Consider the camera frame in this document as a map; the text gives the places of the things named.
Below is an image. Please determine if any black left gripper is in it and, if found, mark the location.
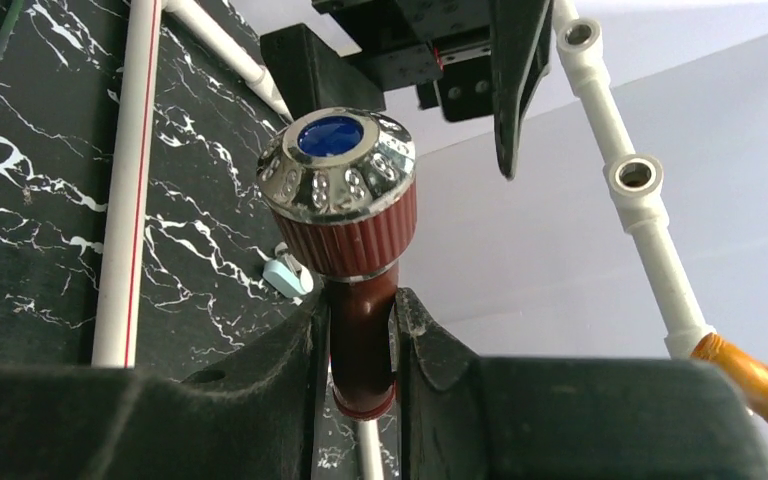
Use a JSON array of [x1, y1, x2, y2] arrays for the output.
[[260, 0, 553, 180]]

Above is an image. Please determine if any white pipe frame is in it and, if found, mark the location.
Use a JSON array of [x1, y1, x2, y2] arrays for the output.
[[92, 1, 714, 479]]

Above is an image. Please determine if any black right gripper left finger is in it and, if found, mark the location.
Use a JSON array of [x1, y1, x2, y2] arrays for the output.
[[0, 296, 328, 479]]

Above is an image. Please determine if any orange water faucet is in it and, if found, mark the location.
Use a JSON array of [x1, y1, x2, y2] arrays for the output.
[[691, 333, 768, 424]]

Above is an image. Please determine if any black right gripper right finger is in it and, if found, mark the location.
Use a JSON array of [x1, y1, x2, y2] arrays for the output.
[[394, 288, 768, 479]]

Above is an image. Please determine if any dark red water faucet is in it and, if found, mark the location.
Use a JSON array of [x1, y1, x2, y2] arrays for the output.
[[256, 107, 417, 421]]

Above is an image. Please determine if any white blue stapler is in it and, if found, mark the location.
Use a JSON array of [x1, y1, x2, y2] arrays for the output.
[[262, 242, 314, 298]]

